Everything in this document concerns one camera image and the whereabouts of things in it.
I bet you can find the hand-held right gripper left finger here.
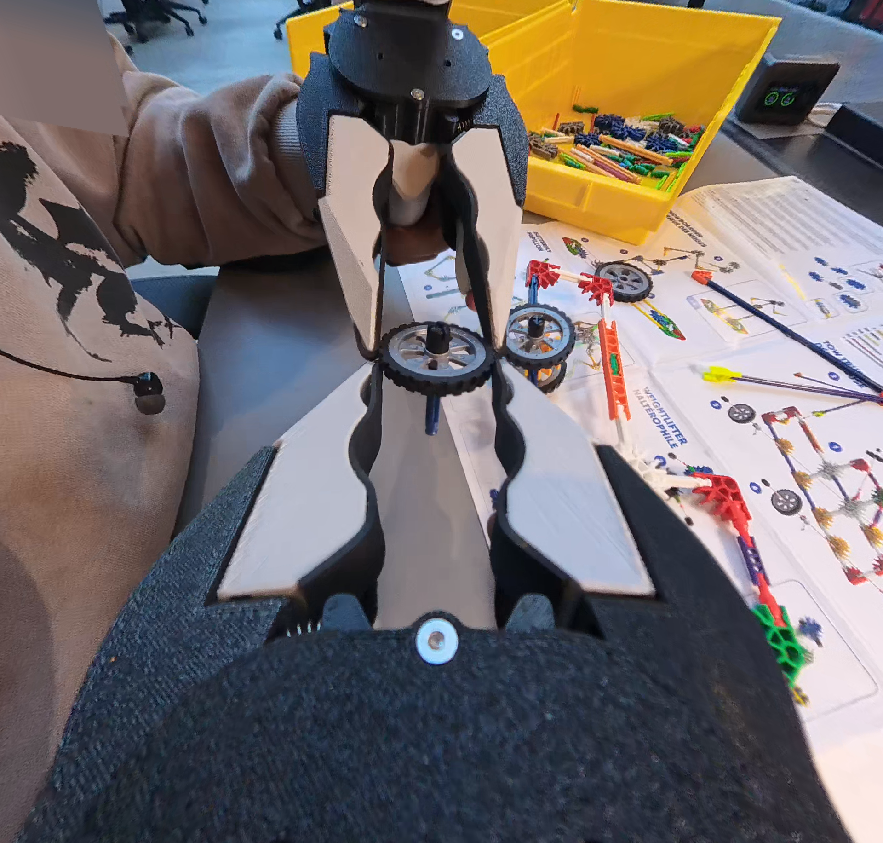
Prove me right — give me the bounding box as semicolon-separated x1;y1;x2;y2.
216;364;386;609

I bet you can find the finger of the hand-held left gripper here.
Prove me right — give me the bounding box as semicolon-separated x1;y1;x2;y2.
446;125;527;342
321;115;395;361

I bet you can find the printed instruction sheet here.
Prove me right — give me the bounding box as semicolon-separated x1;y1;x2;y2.
386;173;883;750

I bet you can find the black cord with round end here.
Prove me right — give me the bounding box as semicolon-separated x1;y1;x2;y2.
0;345;166;418

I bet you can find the colourful construction toy model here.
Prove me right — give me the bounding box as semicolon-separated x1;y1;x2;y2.
522;256;817;708

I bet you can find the blue rod V-shaped assembly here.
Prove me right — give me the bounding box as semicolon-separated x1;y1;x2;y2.
690;266;883;406

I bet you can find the yellow plastic bin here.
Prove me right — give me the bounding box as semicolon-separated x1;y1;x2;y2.
482;0;781;246
286;0;577;84

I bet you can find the pile of colourful rods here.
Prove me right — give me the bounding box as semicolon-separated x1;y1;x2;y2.
529;108;707;191

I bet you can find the grey desk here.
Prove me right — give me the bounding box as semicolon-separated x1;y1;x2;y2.
132;91;883;843

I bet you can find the black device with green display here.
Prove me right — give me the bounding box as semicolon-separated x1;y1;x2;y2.
733;51;841;127

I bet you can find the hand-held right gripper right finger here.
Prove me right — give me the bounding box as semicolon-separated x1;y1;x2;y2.
489;364;658;609

